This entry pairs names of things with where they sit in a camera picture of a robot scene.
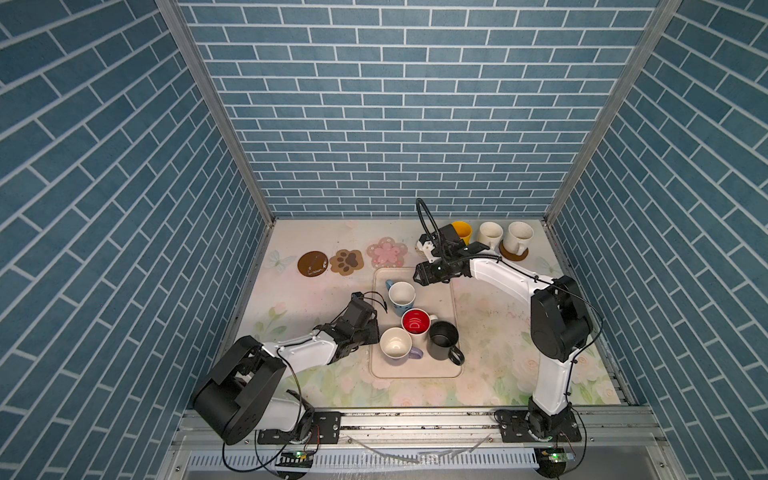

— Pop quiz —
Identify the yellow mug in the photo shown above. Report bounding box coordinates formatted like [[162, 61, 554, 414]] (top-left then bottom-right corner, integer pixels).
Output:
[[452, 221, 473, 245]]

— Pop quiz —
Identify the light blue mug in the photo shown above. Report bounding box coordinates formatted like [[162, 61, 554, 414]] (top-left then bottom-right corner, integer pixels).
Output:
[[385, 279, 416, 317]]

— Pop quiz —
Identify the pink flower coaster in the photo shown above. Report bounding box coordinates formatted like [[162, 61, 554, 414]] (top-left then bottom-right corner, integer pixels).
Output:
[[366, 237, 408, 269]]

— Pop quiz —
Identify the cork paw print coaster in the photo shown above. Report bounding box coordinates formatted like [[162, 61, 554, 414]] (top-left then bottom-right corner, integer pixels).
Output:
[[329, 249, 364, 276]]

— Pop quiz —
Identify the white speckled mug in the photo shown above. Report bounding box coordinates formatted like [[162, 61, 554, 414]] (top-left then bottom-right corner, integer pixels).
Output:
[[502, 221, 535, 254]]

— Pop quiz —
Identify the brown round coaster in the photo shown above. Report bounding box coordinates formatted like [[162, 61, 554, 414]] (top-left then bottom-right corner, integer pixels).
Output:
[[499, 243, 530, 262], [297, 251, 329, 278]]

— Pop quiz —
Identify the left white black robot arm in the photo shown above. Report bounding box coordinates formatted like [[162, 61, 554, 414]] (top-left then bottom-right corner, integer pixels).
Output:
[[191, 292, 379, 445]]

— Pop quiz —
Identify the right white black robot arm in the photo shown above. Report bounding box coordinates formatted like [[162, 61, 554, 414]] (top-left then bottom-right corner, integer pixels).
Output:
[[413, 225, 591, 440]]

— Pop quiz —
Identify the beige plastic tray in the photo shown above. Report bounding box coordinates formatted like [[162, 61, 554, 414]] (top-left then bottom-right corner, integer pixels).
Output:
[[370, 267, 463, 379]]

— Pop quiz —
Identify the red mug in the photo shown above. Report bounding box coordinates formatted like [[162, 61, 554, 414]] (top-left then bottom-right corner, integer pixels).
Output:
[[401, 308, 438, 347]]

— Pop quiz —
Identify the black mug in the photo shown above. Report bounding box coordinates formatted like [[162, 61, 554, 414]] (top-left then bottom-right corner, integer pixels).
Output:
[[427, 321, 465, 366]]

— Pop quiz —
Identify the white mug purple handle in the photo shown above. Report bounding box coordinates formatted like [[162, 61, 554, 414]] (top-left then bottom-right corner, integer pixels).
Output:
[[379, 327, 424, 360]]

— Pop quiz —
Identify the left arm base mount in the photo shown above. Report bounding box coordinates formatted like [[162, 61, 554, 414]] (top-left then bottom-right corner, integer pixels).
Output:
[[257, 411, 342, 445]]

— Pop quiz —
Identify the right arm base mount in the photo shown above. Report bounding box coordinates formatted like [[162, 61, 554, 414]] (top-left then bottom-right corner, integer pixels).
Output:
[[493, 406, 582, 443]]

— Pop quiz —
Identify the aluminium front rail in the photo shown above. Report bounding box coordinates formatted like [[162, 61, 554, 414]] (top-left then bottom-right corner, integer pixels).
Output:
[[170, 406, 667, 452]]

